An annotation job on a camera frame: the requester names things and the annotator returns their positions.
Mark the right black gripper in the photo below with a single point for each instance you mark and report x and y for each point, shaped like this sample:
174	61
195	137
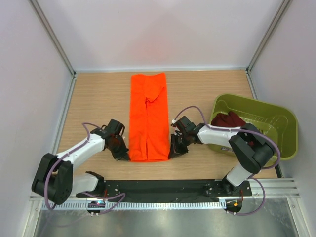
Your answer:
178	143

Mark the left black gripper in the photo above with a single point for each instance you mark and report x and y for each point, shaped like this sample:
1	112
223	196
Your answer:
118	147

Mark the orange t shirt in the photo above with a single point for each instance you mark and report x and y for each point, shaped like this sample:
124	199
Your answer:
148	121

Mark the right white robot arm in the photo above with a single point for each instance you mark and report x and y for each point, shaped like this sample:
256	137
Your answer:
252	149

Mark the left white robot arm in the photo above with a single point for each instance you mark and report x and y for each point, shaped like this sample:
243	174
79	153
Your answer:
55	180

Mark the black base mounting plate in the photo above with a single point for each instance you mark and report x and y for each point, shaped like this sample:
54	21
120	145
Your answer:
172	191

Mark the maroon t shirt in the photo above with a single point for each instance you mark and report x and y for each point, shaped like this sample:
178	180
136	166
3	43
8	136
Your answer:
228	120

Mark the olive green plastic basket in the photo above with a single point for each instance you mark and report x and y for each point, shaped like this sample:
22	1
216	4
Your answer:
276	122

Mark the slotted cable duct rail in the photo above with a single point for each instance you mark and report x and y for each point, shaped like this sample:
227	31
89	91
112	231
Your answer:
101	205

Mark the aluminium frame rail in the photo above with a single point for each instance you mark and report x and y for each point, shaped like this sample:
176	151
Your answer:
59	193

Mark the left aluminium corner post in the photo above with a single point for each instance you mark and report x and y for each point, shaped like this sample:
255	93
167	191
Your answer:
48	28

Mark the aluminium corner post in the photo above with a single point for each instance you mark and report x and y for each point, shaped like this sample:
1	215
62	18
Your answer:
48	28
281	10

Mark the right aluminium corner post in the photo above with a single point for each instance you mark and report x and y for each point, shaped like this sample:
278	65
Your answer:
281	10

